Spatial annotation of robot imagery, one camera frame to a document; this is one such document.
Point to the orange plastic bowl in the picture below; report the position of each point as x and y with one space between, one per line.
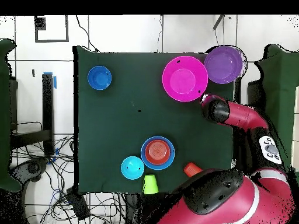
157 152

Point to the large light blue bowl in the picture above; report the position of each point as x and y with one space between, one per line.
171 161

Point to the small cyan ribbed bowl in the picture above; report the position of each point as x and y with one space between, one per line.
132 168

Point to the large pink plastic bowl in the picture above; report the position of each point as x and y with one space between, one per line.
184 78

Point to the green plastic cup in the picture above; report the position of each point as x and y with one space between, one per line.
150 185

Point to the orange plastic cup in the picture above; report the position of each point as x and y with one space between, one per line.
191 169

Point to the large purple plastic bowl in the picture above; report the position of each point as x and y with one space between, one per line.
224 65

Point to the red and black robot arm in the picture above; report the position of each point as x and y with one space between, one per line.
243 116

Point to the white box stack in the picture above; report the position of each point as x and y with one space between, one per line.
296 130

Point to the dark green tablecloth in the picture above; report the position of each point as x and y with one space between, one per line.
116 116

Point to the small dark blue bowl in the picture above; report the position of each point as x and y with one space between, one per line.
99 77

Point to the black metal stand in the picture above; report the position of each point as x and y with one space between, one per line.
48 105

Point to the green cloth side table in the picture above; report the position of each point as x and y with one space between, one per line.
280 93
4 116

